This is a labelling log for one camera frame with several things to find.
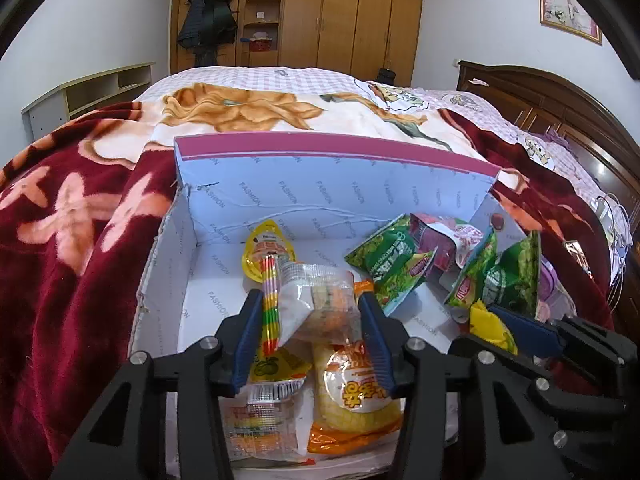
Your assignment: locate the pink fruit pouch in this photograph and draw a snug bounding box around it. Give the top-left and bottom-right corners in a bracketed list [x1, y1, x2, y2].
[409, 211, 488, 288]

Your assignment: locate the yellow snack packet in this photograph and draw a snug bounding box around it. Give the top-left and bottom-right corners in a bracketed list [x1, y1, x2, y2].
[469, 299, 520, 357]

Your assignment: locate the green pea snack packet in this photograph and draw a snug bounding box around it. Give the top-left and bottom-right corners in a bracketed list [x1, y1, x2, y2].
[344, 213, 437, 319]
[443, 229, 545, 322]

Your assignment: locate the black hanging jacket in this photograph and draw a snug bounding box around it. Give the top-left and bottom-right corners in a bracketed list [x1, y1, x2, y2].
[177, 0, 211, 52]

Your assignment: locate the purple jelly cup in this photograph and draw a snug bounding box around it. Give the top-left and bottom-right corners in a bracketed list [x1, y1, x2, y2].
[537, 256, 571, 323]

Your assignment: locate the yellow lid jelly cup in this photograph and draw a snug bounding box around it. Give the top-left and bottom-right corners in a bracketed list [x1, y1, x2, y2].
[221, 344, 312, 462]
[241, 219, 297, 282]

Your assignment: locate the pink checkered cartoon bedsheet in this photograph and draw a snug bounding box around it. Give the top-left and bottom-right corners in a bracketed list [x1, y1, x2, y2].
[145, 66, 633, 241]

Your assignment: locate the clear orange snack packet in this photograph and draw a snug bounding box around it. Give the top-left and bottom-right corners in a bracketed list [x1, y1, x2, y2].
[276, 261, 365, 347]

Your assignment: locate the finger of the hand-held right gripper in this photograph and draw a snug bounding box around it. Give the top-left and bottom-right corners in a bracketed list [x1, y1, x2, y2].
[487, 304, 640, 391]
[450, 335, 640, 442]

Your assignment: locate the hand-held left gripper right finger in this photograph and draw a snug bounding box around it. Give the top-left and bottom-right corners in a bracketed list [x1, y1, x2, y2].
[357, 290, 562, 480]

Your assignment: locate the red cream floral plush blanket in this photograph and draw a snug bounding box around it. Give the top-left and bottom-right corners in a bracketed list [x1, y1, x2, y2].
[0, 80, 618, 480]

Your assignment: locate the framed wall picture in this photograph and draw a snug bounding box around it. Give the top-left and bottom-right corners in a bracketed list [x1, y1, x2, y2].
[537, 0, 603, 46]

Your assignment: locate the purple cloth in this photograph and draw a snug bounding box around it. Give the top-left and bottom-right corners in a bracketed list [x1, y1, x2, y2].
[529, 129, 567, 149]

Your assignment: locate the white low shelf unit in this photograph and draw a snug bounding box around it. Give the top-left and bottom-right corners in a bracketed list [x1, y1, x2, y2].
[21, 62, 157, 136]

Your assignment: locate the dark green hanging jacket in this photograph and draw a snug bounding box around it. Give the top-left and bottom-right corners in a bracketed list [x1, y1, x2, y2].
[205, 0, 239, 50]

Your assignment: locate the dark wooden headboard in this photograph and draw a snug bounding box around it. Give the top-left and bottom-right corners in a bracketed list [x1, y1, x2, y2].
[457, 60, 640, 361]

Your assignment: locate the orange corn snack packet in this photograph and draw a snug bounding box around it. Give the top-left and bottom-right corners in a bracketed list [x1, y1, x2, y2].
[306, 337, 405, 457]

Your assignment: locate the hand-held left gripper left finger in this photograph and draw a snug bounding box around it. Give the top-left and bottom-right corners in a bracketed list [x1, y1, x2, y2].
[50, 290, 264, 480]

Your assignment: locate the pink cardboard box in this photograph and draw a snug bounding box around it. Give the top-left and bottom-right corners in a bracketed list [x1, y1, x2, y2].
[127, 131, 531, 480]

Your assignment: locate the rainbow striped candy stick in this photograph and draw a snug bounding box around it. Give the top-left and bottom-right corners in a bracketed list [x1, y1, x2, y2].
[261, 254, 282, 355]

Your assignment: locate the wooden wardrobe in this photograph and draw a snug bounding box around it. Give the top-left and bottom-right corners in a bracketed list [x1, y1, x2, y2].
[157, 0, 426, 86]

